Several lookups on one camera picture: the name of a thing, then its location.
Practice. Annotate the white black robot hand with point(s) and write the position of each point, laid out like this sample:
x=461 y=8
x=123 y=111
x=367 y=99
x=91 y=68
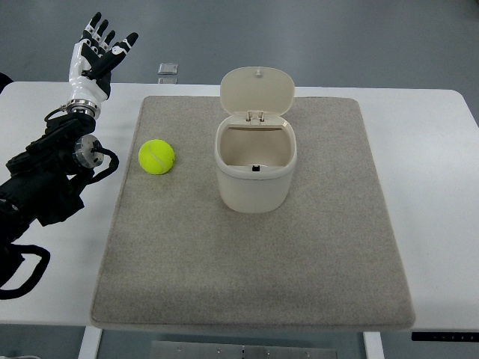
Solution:
x=94 y=58

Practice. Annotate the yellow tennis ball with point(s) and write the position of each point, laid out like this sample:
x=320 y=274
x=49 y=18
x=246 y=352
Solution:
x=156 y=157

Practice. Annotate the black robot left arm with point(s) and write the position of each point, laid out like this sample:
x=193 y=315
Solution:
x=46 y=181

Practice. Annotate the silver floor socket plate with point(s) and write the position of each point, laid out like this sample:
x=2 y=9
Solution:
x=168 y=68

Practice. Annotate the beige lidded plastic bin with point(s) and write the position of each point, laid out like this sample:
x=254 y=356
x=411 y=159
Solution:
x=255 y=147

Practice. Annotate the grey felt table mat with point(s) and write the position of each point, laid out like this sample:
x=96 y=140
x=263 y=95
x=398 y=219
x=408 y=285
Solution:
x=177 y=257

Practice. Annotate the white left table leg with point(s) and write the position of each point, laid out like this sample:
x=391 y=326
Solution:
x=90 y=343

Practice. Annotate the white table leg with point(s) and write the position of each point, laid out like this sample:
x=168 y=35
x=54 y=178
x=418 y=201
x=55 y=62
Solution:
x=90 y=343
x=373 y=345

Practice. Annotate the white right table leg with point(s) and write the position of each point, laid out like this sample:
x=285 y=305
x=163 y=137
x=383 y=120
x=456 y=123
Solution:
x=373 y=345

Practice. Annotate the black table control panel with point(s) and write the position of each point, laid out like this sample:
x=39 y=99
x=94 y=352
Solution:
x=445 y=336

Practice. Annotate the grey metal base plate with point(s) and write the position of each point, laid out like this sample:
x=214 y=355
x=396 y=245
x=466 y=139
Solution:
x=170 y=349

